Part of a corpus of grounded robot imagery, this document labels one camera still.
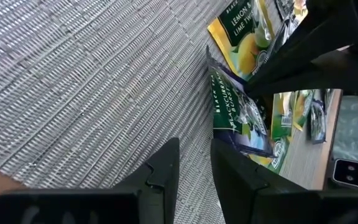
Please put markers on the yellow lemon tea packet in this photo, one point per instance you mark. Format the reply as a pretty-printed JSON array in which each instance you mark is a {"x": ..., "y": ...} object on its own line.
[
  {"x": 275, "y": 154},
  {"x": 303, "y": 107},
  {"x": 244, "y": 53},
  {"x": 281, "y": 115}
]

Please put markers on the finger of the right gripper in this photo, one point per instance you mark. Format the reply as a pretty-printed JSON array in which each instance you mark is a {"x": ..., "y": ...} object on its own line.
[
  {"x": 337, "y": 76},
  {"x": 322, "y": 28}
]

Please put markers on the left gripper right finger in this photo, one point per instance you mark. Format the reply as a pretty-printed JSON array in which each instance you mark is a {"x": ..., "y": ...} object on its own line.
[{"x": 235, "y": 186}]

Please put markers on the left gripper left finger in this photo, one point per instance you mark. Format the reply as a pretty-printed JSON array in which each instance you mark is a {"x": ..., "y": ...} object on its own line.
[{"x": 160, "y": 186}]

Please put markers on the small silver-rimmed black camera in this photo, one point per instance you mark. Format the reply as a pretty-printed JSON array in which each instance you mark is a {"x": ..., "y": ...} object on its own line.
[{"x": 351, "y": 173}]

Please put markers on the grey woven placemat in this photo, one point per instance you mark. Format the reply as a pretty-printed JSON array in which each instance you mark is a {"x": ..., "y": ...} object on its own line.
[{"x": 73, "y": 93}]

